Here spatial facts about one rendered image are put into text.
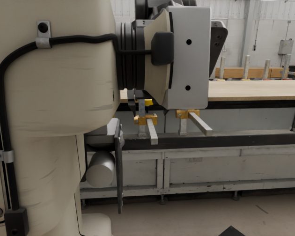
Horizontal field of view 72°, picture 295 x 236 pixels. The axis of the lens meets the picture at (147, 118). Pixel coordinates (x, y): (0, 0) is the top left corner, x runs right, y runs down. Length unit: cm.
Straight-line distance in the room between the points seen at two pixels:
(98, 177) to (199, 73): 22
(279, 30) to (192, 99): 1000
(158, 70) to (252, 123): 148
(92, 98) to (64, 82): 2
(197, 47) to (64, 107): 15
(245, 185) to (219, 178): 22
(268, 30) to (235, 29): 135
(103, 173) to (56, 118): 19
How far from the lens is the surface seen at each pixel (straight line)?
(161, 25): 24
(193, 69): 24
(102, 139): 37
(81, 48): 17
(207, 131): 96
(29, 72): 18
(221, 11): 914
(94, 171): 35
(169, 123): 145
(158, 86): 24
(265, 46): 993
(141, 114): 118
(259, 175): 198
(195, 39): 25
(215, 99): 143
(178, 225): 167
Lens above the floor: 118
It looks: 18 degrees down
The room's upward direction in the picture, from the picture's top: straight up
